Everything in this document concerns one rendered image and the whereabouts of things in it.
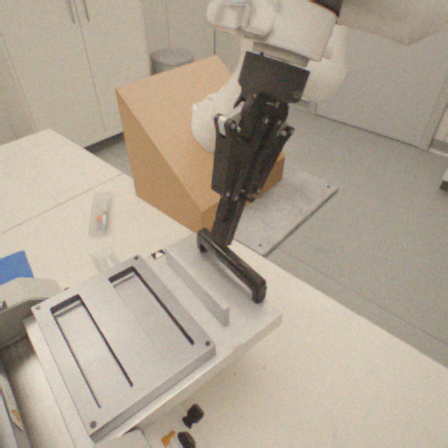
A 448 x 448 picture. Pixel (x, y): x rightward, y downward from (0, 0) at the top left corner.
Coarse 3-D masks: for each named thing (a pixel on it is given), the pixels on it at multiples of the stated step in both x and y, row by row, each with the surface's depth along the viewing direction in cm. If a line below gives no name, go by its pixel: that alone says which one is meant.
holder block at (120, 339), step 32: (96, 288) 50; (128, 288) 52; (160, 288) 50; (64, 320) 48; (96, 320) 46; (128, 320) 46; (160, 320) 48; (192, 320) 46; (64, 352) 43; (96, 352) 44; (128, 352) 43; (160, 352) 44; (192, 352) 43; (96, 384) 41; (128, 384) 41; (160, 384) 40; (96, 416) 37; (128, 416) 39
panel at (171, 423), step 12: (180, 408) 59; (168, 420) 51; (180, 420) 55; (144, 432) 42; (156, 432) 45; (168, 432) 48; (180, 432) 50; (192, 432) 55; (156, 444) 42; (168, 444) 44; (180, 444) 48; (204, 444) 55
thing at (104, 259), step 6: (96, 252) 87; (102, 252) 87; (108, 252) 87; (114, 252) 87; (96, 258) 85; (102, 258) 85; (108, 258) 85; (114, 258) 85; (96, 264) 84; (102, 264) 84; (108, 264) 84; (114, 264) 84; (102, 270) 82
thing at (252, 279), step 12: (204, 228) 58; (204, 240) 56; (216, 252) 54; (228, 252) 53; (228, 264) 53; (240, 264) 52; (240, 276) 51; (252, 276) 50; (252, 288) 50; (264, 288) 50
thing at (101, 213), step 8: (104, 192) 106; (112, 192) 106; (96, 200) 103; (104, 200) 103; (96, 208) 100; (104, 208) 100; (96, 216) 97; (104, 216) 97; (96, 224) 94; (104, 224) 94; (96, 232) 92
